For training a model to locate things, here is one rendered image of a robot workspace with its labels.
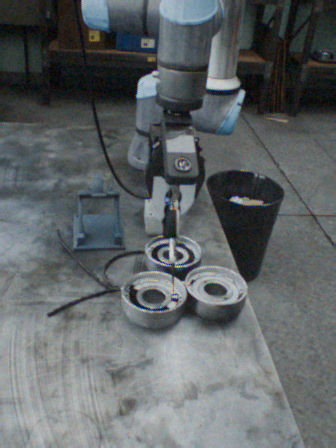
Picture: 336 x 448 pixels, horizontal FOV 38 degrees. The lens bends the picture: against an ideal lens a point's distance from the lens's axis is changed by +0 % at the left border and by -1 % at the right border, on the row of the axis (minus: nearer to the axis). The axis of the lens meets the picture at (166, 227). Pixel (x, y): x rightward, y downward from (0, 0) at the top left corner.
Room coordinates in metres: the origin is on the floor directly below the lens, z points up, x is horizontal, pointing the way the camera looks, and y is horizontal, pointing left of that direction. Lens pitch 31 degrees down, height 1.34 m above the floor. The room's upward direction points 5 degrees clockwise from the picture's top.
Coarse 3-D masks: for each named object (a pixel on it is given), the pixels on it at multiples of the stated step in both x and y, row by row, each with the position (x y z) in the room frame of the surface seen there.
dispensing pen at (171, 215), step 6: (168, 192) 0.73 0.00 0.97; (168, 198) 0.72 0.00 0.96; (168, 210) 0.69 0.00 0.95; (174, 210) 0.69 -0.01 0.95; (168, 216) 0.69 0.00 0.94; (174, 216) 0.69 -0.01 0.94; (168, 222) 0.68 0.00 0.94; (174, 222) 0.68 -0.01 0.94; (168, 228) 0.68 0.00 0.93; (174, 228) 0.68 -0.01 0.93; (168, 234) 0.67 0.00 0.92; (174, 234) 0.67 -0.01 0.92; (168, 240) 0.68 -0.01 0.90; (174, 240) 0.68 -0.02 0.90; (168, 246) 0.68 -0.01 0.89; (174, 246) 0.67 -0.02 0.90; (174, 252) 0.67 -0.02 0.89; (174, 258) 0.66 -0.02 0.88; (174, 264) 0.66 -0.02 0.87; (174, 270) 0.66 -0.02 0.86
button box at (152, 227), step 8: (176, 200) 0.93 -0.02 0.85; (144, 208) 0.91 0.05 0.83; (152, 208) 0.88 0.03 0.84; (168, 208) 0.88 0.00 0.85; (176, 208) 0.89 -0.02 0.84; (144, 216) 0.90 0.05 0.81; (152, 216) 0.85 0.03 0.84; (152, 224) 0.85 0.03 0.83; (160, 224) 0.85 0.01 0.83; (152, 232) 0.85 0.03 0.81; (160, 232) 0.85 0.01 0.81
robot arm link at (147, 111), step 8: (144, 80) 1.20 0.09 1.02; (152, 80) 1.19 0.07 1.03; (144, 88) 1.19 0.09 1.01; (152, 88) 1.17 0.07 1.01; (136, 96) 1.21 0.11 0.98; (144, 96) 1.18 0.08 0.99; (152, 96) 1.17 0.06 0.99; (144, 104) 1.18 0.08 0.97; (152, 104) 1.17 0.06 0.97; (136, 112) 1.21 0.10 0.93; (144, 112) 1.18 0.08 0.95; (152, 112) 1.17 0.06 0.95; (160, 112) 1.17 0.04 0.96; (136, 120) 1.21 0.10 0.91; (144, 120) 1.18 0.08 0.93; (152, 120) 1.17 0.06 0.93; (144, 128) 1.18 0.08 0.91
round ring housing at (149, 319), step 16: (144, 272) 0.67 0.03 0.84; (160, 272) 0.67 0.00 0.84; (128, 288) 0.64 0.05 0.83; (144, 288) 0.64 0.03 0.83; (160, 288) 0.64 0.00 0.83; (176, 288) 0.65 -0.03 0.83; (128, 304) 0.59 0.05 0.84; (144, 304) 0.60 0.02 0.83; (160, 304) 0.60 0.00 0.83; (144, 320) 0.57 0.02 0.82; (160, 320) 0.57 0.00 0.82; (176, 320) 0.60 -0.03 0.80
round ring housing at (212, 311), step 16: (192, 272) 0.68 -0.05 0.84; (208, 272) 0.70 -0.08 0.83; (224, 272) 0.70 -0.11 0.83; (208, 288) 0.67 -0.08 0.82; (224, 288) 0.67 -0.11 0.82; (240, 288) 0.66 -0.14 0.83; (192, 304) 0.62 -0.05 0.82; (208, 304) 0.60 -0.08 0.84; (224, 304) 0.60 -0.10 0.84; (240, 304) 0.62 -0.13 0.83
